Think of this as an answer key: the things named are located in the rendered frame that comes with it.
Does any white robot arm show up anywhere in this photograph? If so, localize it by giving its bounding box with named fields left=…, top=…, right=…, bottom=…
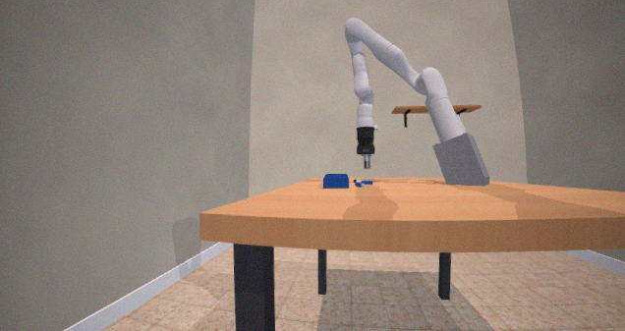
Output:
left=345, top=18, right=466, bottom=142

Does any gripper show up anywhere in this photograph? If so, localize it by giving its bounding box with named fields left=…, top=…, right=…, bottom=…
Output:
left=357, top=116, right=378, bottom=169

